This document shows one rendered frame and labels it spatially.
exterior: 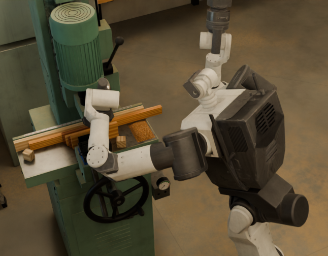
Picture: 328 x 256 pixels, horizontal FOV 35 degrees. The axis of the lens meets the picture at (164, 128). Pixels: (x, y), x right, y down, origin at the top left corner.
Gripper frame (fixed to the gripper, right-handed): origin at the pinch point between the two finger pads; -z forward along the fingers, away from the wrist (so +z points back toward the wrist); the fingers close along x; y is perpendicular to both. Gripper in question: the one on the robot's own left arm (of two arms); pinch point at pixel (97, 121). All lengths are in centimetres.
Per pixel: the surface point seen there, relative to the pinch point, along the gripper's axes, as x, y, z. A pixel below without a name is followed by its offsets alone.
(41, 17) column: -9.3, 46.0, 9.6
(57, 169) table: -19.6, -9.7, -17.8
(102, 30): 14.9, 39.4, -0.1
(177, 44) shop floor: 123, 116, -194
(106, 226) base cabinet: -2, -33, -58
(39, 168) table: -26.4, -6.6, -19.4
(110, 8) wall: 83, 175, -211
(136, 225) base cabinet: 13, -37, -64
